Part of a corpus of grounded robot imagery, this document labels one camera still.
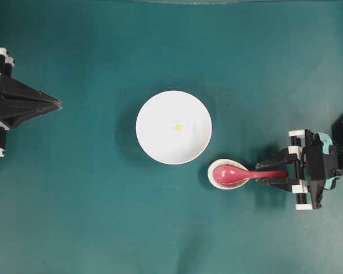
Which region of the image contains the crackle glazed spoon rest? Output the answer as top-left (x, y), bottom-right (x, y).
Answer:
top-left (208, 159), bottom-right (249, 190)

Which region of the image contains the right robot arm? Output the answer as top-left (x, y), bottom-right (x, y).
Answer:
top-left (256, 115), bottom-right (343, 210)

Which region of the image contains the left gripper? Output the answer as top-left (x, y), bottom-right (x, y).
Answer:
top-left (0, 48), bottom-right (62, 158)

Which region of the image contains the pink ceramic spoon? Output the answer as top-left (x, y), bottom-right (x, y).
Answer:
top-left (212, 165), bottom-right (288, 185)

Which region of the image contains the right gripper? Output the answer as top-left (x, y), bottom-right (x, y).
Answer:
top-left (255, 130), bottom-right (340, 210)

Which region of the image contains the white round bowl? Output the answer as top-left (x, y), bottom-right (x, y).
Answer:
top-left (135, 91), bottom-right (213, 165)

